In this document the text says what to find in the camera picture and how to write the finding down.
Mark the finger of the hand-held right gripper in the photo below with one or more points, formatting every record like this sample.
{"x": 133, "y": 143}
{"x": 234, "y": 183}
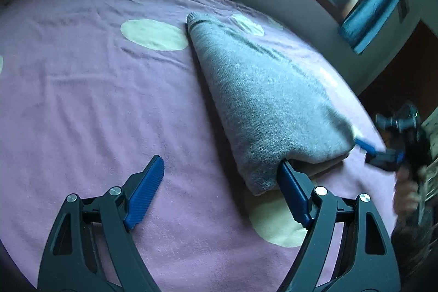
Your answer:
{"x": 364, "y": 144}

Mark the person's right forearm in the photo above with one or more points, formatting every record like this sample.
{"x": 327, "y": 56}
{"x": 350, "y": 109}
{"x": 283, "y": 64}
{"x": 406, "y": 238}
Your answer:
{"x": 415, "y": 244}

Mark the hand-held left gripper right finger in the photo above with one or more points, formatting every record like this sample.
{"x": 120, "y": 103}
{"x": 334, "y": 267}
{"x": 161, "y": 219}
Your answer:
{"x": 291, "y": 191}

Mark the person's right hand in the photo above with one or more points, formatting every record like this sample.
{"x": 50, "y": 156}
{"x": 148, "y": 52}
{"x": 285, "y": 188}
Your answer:
{"x": 406, "y": 191}

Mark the grey knit sweater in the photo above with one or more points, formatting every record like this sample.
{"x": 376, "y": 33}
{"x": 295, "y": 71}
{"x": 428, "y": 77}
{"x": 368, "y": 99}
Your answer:
{"x": 267, "y": 97}

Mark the purple blanket with pale dots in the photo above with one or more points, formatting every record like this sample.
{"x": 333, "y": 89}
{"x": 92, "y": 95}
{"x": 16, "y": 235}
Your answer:
{"x": 95, "y": 100}

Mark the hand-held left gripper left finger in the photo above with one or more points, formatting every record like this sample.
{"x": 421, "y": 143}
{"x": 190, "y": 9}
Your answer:
{"x": 145, "y": 192}

